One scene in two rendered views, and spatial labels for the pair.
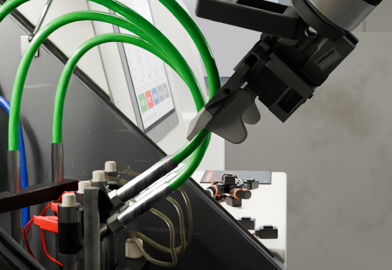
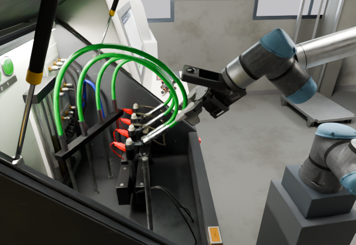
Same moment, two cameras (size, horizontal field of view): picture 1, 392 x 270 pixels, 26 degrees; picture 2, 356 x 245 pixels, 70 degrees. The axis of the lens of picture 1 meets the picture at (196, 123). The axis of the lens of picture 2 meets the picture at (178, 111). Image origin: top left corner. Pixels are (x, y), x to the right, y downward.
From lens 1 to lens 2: 0.43 m
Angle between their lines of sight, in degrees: 24
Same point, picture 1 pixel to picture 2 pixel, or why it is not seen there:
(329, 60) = (236, 97)
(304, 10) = (229, 82)
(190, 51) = (143, 17)
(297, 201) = (177, 60)
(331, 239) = not seen: hidden behind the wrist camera
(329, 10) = (240, 83)
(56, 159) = (114, 105)
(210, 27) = (145, 0)
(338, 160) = (190, 46)
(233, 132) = (194, 120)
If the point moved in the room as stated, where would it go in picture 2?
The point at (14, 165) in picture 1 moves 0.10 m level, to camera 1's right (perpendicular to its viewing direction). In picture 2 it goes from (100, 115) to (128, 112)
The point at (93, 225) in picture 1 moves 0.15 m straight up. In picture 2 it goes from (147, 171) to (143, 121)
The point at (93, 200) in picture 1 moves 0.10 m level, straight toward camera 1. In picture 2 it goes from (147, 163) to (154, 191)
